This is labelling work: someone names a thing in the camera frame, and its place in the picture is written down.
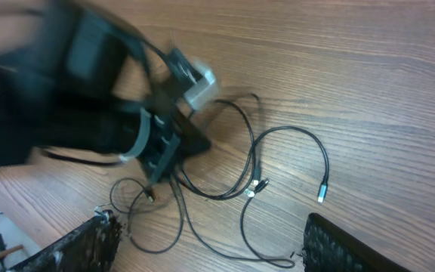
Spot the thin black USB cable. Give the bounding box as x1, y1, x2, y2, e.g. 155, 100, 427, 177
239, 125, 331, 270

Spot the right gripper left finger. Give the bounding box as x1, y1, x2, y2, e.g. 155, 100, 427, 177
9, 210, 122, 272

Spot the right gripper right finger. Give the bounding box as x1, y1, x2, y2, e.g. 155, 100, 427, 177
301, 213, 409, 272

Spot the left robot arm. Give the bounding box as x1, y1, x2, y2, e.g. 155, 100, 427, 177
0, 1, 217, 183

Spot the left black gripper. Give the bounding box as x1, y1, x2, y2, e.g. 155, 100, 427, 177
137, 107, 211, 184

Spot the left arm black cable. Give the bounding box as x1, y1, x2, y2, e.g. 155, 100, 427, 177
38, 147, 124, 168

